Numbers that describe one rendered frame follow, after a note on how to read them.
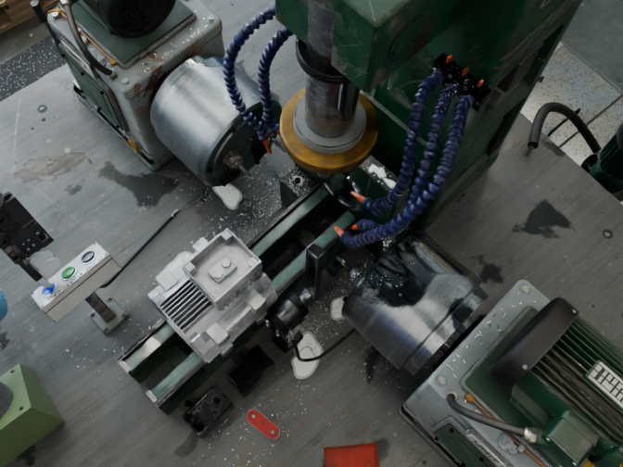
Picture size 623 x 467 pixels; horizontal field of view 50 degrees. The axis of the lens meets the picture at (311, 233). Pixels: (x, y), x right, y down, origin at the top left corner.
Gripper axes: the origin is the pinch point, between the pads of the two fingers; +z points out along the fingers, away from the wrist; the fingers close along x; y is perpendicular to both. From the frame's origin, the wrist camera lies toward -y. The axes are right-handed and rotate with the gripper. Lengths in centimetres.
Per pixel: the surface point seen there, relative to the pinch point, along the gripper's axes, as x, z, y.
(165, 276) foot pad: -13.1, 8.2, 18.5
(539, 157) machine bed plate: -28, 49, 115
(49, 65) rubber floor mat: 168, 26, 55
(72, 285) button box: -3.5, 2.1, 3.9
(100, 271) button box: -3.5, 3.9, 9.8
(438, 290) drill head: -54, 21, 53
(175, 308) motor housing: -21.1, 9.4, 15.4
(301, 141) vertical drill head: -33, -11, 50
